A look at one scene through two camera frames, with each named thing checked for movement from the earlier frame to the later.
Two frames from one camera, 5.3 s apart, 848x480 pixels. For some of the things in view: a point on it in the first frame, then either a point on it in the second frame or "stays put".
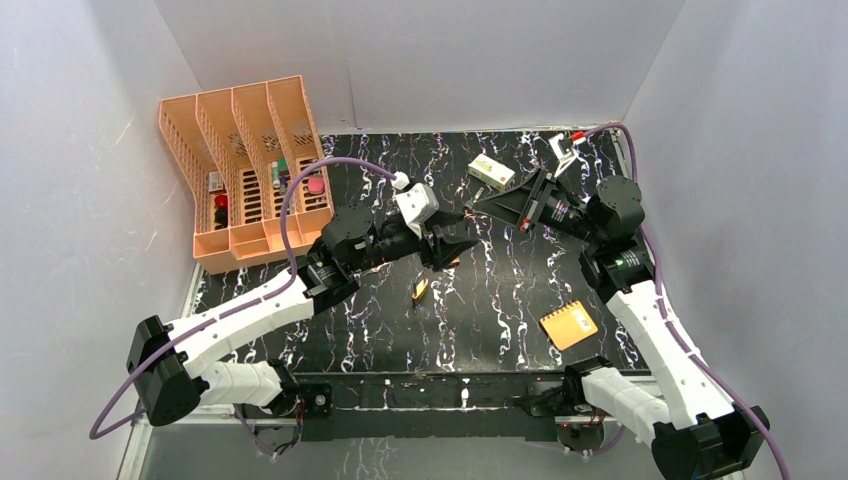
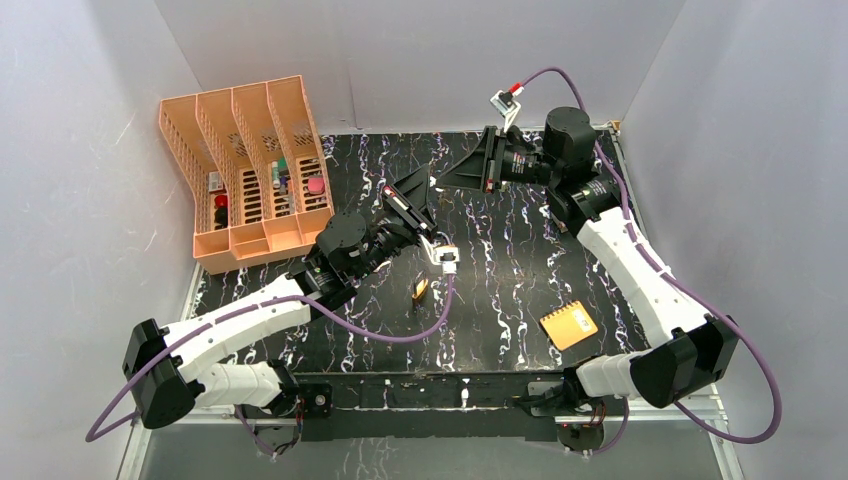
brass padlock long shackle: x=422 y=285 stays put
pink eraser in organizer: x=316 y=184 stays put
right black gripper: x=524 y=204 → x=482 y=168
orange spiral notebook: x=568 y=325 stays put
